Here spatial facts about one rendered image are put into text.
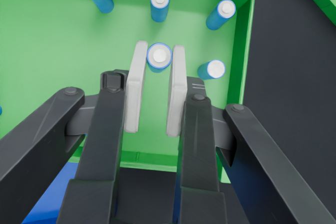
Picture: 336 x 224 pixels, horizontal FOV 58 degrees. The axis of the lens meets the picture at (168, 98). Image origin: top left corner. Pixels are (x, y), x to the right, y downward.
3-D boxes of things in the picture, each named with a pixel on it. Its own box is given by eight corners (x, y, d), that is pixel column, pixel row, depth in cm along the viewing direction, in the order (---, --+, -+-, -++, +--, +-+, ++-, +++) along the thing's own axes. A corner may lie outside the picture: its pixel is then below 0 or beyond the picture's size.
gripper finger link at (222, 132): (185, 118, 14) (251, 126, 14) (183, 74, 18) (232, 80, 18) (181, 145, 14) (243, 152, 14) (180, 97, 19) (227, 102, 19)
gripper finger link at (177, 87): (172, 86, 15) (187, 88, 15) (173, 43, 21) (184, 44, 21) (165, 137, 16) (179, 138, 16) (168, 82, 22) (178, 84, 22)
